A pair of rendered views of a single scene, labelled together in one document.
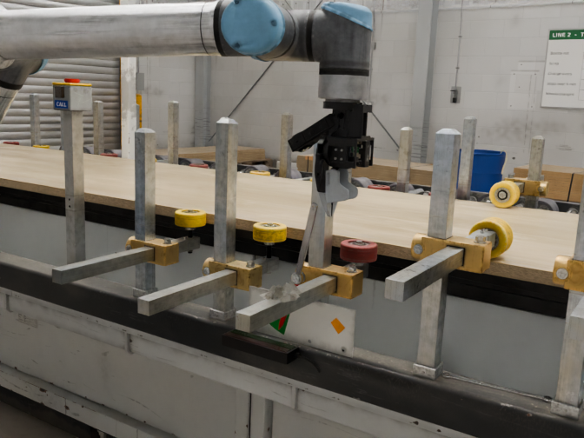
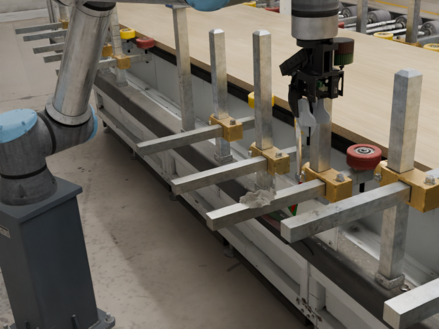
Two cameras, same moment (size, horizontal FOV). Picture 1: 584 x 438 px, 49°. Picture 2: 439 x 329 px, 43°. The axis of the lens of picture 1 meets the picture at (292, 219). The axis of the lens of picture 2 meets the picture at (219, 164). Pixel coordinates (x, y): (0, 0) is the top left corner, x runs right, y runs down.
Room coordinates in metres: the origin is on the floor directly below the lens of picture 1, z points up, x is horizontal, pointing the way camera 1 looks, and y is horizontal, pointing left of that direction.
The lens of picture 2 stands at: (0.14, -0.48, 1.46)
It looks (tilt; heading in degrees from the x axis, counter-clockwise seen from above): 25 degrees down; 31
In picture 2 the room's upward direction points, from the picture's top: 3 degrees counter-clockwise
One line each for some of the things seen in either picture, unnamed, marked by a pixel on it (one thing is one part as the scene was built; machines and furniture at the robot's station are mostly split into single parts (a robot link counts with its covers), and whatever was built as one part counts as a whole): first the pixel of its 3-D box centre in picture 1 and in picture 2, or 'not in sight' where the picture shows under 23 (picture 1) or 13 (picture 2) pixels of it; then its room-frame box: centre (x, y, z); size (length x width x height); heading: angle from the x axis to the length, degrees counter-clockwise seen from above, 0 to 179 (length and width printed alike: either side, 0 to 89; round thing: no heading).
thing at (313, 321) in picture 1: (298, 320); (303, 209); (1.29, -0.02, 0.75); 0.26 x 0.01 x 0.10; 58
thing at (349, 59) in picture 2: not in sight; (340, 56); (1.33, -0.09, 1.13); 0.06 x 0.06 x 0.02
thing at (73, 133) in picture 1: (74, 195); (183, 74); (1.70, 0.58, 0.93); 0.05 x 0.05 x 0.45; 58
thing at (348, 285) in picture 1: (328, 278); (326, 180); (1.28, -0.08, 0.85); 0.14 x 0.06 x 0.05; 58
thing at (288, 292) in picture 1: (285, 288); (259, 195); (1.11, 0.01, 0.87); 0.09 x 0.07 x 0.02; 148
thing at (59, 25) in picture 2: not in sight; (53, 26); (2.54, 2.06, 0.84); 0.44 x 0.03 x 0.04; 148
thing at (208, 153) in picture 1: (196, 155); not in sight; (9.95, 1.51, 0.23); 2.41 x 0.77 x 0.17; 143
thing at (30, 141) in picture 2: not in sight; (19, 140); (1.27, 0.95, 0.79); 0.17 x 0.15 x 0.18; 166
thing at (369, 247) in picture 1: (357, 267); (362, 170); (1.35, -0.15, 0.85); 0.08 x 0.08 x 0.11
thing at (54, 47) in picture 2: not in sight; (76, 44); (2.27, 1.64, 0.82); 0.44 x 0.03 x 0.04; 148
